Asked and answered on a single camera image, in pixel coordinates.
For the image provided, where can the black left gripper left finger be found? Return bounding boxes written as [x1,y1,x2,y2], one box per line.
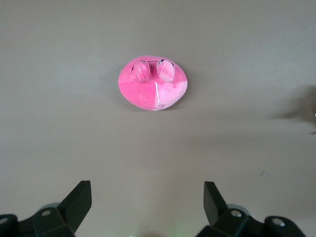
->
[0,180,92,237]

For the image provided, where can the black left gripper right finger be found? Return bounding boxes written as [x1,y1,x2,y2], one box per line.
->
[196,181,307,237]

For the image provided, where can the pink round plush toy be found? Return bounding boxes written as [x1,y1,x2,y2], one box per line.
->
[118,54,188,112]

